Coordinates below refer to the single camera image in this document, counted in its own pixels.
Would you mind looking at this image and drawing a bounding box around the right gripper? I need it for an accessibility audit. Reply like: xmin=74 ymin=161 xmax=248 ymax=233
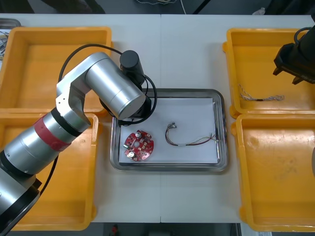
xmin=272 ymin=42 xmax=315 ymax=85

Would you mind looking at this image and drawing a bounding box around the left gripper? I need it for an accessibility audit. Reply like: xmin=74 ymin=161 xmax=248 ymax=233
xmin=137 ymin=94 xmax=152 ymax=119

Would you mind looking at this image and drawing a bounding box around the blue-white twisted wire harness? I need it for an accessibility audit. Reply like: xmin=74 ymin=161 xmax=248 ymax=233
xmin=237 ymin=84 xmax=285 ymax=102

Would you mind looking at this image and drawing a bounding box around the yellow-orange plastic bin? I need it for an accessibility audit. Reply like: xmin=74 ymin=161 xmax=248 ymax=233
xmin=222 ymin=28 xmax=315 ymax=119
xmin=231 ymin=113 xmax=315 ymax=232
xmin=0 ymin=112 xmax=103 ymax=232
xmin=0 ymin=26 xmax=114 ymax=117

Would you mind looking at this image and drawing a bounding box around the white paper sheet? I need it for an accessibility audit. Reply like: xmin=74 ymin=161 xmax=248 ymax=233
xmin=119 ymin=97 xmax=219 ymax=165

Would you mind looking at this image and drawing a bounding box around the round red circuit board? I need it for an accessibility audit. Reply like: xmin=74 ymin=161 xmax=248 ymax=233
xmin=123 ymin=129 xmax=158 ymax=162

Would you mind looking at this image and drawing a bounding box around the small steel tray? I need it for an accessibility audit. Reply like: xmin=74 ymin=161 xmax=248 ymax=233
xmin=0 ymin=18 xmax=22 ymax=28

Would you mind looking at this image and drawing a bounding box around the multicolour wire harness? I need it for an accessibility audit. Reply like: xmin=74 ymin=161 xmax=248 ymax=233
xmin=164 ymin=122 xmax=219 ymax=148

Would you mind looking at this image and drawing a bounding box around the pile of wire harnesses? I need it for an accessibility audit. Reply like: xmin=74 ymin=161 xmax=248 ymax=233
xmin=0 ymin=29 xmax=10 ymax=61

